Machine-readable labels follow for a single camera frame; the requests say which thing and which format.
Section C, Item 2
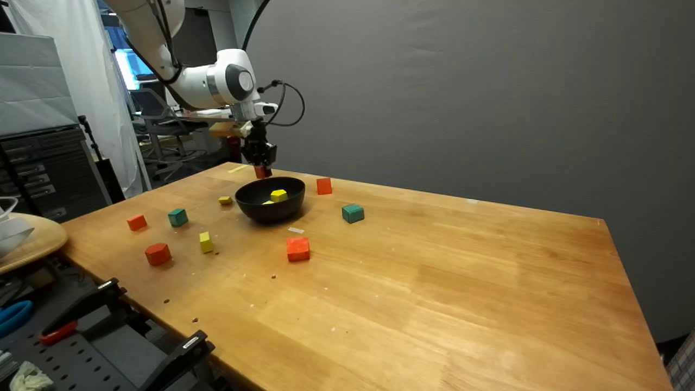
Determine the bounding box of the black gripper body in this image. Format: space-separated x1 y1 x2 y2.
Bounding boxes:
241 119 276 165

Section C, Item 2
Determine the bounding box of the small red block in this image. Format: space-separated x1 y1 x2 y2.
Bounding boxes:
255 165 271 177
129 214 148 230

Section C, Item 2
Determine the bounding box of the large yellow cube block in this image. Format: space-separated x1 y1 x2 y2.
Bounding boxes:
269 189 288 202

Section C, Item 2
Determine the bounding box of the tiny yellow block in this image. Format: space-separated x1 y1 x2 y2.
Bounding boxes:
218 194 234 206

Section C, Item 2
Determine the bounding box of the small yellow rectangular block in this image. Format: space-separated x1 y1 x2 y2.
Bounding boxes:
197 230 214 253

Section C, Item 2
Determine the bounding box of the large red cube block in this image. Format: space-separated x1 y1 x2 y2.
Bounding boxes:
286 237 310 262

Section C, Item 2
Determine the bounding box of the green block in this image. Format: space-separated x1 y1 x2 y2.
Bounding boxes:
340 203 365 224
168 207 188 227

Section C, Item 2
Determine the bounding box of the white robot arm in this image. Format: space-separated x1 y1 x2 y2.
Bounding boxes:
106 0 277 174

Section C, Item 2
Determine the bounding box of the black bowl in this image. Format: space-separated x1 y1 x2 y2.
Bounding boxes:
234 175 307 224

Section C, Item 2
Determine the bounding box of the red hexagonal block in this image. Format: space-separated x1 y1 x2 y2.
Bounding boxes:
145 242 171 266

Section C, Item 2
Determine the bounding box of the black clamp near table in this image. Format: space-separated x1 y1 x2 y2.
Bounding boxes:
139 330 214 391

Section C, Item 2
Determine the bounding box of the dark equipment cabinet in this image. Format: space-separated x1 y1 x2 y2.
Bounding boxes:
0 124 111 222

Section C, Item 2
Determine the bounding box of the white curtain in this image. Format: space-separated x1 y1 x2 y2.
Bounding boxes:
7 0 149 197

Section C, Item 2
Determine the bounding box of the round wooden side table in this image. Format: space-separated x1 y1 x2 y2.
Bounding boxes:
0 213 67 273

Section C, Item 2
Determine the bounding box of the black perforated tool board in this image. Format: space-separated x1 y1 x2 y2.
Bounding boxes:
0 252 220 391

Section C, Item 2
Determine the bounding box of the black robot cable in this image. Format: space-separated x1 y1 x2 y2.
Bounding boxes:
257 78 308 129

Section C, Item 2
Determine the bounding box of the black clamp with orange handle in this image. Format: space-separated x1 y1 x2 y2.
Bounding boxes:
38 277 126 345

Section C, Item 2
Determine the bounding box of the blue handled tool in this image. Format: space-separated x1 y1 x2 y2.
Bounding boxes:
0 300 32 336

